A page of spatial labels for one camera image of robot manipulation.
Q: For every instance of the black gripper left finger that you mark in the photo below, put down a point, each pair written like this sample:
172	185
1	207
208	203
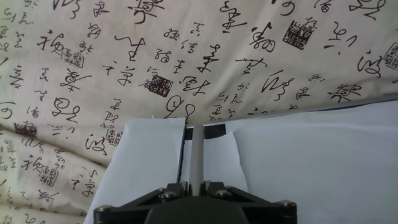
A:
130	209

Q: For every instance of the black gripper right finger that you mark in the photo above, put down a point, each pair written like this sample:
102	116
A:
264	209

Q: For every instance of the grey and white microwave body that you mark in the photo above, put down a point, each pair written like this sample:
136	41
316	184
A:
140	161

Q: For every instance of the beige calligraphy print tablecloth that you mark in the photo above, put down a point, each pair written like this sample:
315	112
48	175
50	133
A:
155	62

